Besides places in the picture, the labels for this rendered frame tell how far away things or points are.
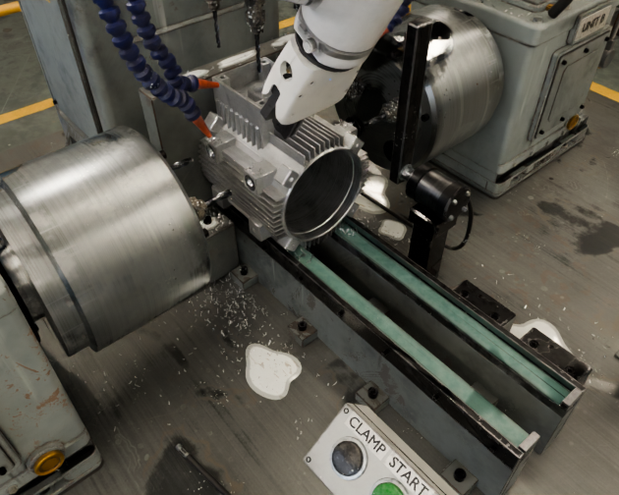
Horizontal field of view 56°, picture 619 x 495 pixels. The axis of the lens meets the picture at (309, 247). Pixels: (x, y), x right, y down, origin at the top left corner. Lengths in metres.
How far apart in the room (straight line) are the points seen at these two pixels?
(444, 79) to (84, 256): 0.60
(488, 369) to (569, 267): 0.36
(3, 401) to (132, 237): 0.22
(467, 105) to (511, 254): 0.30
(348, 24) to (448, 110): 0.44
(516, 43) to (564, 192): 0.37
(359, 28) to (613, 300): 0.73
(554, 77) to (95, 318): 0.88
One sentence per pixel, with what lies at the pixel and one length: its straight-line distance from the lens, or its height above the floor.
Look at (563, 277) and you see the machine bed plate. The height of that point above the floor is 0.80.
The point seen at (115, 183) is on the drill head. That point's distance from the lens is 0.70.
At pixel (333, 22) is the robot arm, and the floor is 1.34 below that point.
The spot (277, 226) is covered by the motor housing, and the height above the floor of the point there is 1.01.
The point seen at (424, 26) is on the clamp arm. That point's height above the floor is 1.25.
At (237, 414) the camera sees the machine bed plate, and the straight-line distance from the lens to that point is 0.88.
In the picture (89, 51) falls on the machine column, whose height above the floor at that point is 1.18.
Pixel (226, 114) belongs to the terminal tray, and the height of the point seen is 1.10.
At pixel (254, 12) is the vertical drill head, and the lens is 0.77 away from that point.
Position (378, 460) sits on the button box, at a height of 1.08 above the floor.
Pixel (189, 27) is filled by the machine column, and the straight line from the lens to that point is 1.01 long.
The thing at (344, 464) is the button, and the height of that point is 1.07.
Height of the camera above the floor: 1.56
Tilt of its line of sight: 44 degrees down
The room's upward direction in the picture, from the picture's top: straight up
